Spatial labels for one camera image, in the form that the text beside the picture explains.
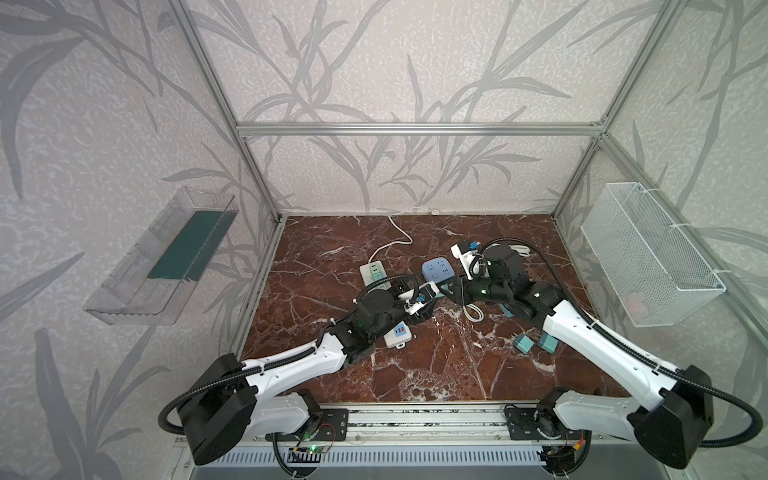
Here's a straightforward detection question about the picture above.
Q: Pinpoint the square blue power strip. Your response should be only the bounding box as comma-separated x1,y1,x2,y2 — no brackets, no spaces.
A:
421,257,456,284

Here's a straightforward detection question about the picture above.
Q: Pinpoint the green usb plug cube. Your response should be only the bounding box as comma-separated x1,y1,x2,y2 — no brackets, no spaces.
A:
370,263,385,280

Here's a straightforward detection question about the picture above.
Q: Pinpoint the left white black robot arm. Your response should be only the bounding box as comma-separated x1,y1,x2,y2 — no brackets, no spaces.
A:
157,274,440,465

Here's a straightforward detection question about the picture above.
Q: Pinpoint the teal power strip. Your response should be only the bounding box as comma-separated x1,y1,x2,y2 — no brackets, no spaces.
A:
499,304,515,318

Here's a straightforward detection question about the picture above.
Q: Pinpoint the teal plug cube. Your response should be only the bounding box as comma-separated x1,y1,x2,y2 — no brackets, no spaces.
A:
513,334,535,354
537,333,559,354

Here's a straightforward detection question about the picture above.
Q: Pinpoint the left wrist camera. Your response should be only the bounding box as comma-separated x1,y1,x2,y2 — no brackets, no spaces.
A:
398,281,440,315

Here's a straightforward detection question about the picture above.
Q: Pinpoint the clear plastic wall tray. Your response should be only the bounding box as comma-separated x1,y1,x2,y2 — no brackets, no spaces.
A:
84,187,239,326

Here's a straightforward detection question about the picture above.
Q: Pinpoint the aluminium front rail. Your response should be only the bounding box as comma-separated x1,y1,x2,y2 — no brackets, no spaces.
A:
173,403,679,448

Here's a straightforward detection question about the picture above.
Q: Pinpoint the long white pastel power strip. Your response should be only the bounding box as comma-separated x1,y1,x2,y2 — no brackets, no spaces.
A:
359,260,414,350

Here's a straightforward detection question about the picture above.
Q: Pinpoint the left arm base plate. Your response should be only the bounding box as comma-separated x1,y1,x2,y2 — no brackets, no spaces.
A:
277,408,350,442

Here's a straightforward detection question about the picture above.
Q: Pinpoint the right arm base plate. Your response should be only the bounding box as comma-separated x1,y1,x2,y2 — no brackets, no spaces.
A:
503,387,585,443

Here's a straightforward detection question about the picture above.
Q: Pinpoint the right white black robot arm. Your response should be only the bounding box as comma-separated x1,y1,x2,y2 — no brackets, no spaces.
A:
446,237,764,469

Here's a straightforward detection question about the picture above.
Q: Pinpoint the white wire mesh basket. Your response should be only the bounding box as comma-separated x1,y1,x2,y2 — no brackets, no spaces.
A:
581,182,727,328

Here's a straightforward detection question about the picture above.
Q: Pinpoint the white power strip cable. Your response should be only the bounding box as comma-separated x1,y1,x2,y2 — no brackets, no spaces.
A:
367,207,442,264

